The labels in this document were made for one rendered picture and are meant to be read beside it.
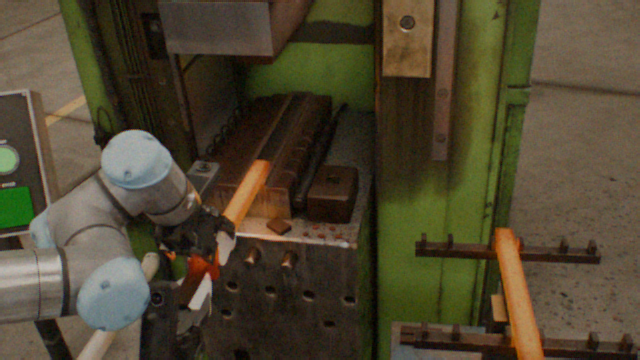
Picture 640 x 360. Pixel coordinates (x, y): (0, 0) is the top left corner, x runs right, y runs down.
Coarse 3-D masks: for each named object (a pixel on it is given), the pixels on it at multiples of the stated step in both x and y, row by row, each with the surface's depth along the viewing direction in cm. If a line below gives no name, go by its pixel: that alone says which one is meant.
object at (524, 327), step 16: (512, 240) 102; (512, 256) 99; (512, 272) 96; (512, 288) 93; (512, 304) 90; (528, 304) 90; (512, 320) 89; (528, 320) 87; (528, 336) 85; (528, 352) 82
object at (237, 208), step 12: (252, 168) 121; (264, 168) 121; (252, 180) 117; (240, 192) 114; (252, 192) 115; (240, 204) 111; (228, 216) 108; (240, 216) 109; (192, 264) 96; (204, 264) 96; (216, 264) 97; (192, 276) 94; (204, 276) 94; (216, 276) 97; (180, 288) 92; (192, 288) 92; (180, 300) 89
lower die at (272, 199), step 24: (288, 96) 151; (312, 96) 151; (264, 120) 142; (312, 120) 140; (240, 144) 134; (264, 144) 131; (288, 144) 131; (240, 168) 125; (288, 168) 123; (216, 192) 122; (264, 192) 119; (288, 192) 118; (264, 216) 122; (288, 216) 121
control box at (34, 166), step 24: (0, 96) 113; (24, 96) 114; (0, 120) 114; (24, 120) 114; (0, 144) 114; (24, 144) 115; (48, 144) 121; (24, 168) 115; (48, 168) 119; (48, 192) 116
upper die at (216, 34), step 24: (168, 0) 101; (312, 0) 125; (168, 24) 103; (192, 24) 102; (216, 24) 101; (240, 24) 100; (264, 24) 99; (288, 24) 109; (168, 48) 105; (192, 48) 104; (216, 48) 103; (240, 48) 102; (264, 48) 101
